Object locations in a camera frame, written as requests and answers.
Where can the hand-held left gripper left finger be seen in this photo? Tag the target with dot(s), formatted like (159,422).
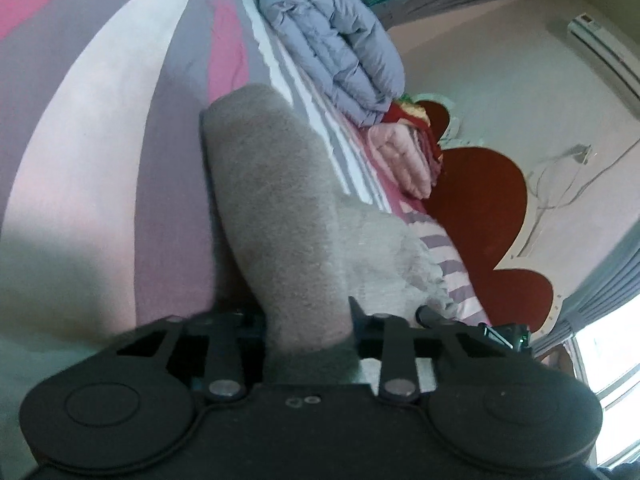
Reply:
(226,355)

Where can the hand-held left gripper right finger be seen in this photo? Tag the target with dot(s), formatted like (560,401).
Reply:
(398,355)

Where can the white air conditioner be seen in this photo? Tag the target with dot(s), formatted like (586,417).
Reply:
(607,42)

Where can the folded pink blanket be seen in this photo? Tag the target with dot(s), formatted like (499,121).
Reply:
(400,160)

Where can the red heart-shaped headboard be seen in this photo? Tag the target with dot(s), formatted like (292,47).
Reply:
(480,200)

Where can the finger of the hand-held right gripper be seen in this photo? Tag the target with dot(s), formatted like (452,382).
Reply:
(431,317)

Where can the folded blue duvet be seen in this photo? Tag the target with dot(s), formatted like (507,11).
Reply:
(330,40)

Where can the bright window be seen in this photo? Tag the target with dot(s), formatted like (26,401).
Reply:
(612,360)

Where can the red cloth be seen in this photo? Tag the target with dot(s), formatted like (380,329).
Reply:
(431,135)

